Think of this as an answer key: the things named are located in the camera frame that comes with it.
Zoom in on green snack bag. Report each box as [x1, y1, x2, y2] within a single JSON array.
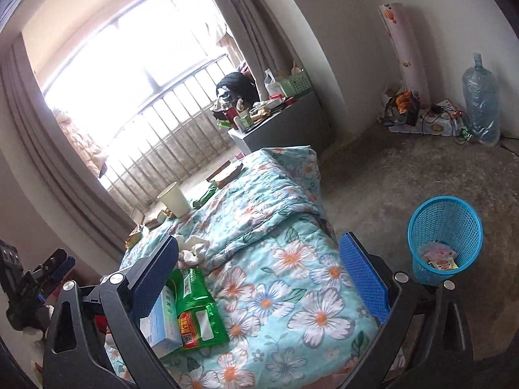
[[166, 266, 230, 351]]

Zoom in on black bag with orange packets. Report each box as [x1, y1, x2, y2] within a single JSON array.
[[383, 89, 422, 127]]

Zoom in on floral teal blanket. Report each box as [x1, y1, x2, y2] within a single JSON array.
[[107, 146, 406, 389]]

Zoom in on green plastic storage basket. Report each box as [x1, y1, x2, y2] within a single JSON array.
[[276, 70, 313, 98]]

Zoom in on grey curtain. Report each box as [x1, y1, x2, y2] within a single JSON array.
[[0, 34, 139, 260], [195, 0, 325, 102]]

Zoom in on black cables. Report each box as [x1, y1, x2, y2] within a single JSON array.
[[419, 104, 474, 145]]

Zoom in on white bottle pack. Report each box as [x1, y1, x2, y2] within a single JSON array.
[[389, 103, 467, 137]]

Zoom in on crumpled white tissue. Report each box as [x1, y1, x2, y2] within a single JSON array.
[[177, 234, 212, 253], [179, 249, 208, 269]]

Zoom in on white paper cup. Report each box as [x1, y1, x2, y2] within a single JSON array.
[[157, 182, 191, 218]]

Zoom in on brown snack wrapper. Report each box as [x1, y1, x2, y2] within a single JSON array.
[[143, 208, 169, 228]]

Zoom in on large clear water jug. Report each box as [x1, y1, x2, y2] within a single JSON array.
[[462, 53, 501, 147]]

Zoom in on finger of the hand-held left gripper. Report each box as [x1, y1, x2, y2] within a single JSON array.
[[40, 250, 68, 273], [46, 256, 77, 288]]

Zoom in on white cardboard box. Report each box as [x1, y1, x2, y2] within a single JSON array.
[[140, 286, 183, 359]]

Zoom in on grey cabinet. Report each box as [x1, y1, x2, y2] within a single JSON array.
[[228, 89, 325, 159]]

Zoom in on rolled white mat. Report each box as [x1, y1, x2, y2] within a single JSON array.
[[379, 2, 431, 106]]

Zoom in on beige hanging garment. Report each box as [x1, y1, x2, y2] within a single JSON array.
[[202, 0, 234, 50]]

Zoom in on brown book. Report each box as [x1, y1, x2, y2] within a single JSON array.
[[207, 161, 244, 183]]

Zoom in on metal window railing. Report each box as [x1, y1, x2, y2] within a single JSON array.
[[99, 54, 252, 208]]

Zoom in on quilted hanging garment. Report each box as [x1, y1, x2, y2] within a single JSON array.
[[53, 107, 108, 179]]

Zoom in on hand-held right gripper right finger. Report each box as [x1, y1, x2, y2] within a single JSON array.
[[338, 232, 475, 389]]

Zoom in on gold snack wrapper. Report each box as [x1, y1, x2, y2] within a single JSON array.
[[125, 224, 147, 248]]

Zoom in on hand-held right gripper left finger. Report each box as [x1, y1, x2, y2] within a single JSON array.
[[42, 234, 181, 389]]

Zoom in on small green packet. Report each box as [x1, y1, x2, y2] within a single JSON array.
[[192, 184, 220, 207]]

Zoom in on clear pinkish plastic wrapper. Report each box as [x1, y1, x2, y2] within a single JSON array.
[[417, 241, 455, 264]]

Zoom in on blue plastic mesh basket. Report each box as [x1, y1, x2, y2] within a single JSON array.
[[407, 196, 484, 285]]

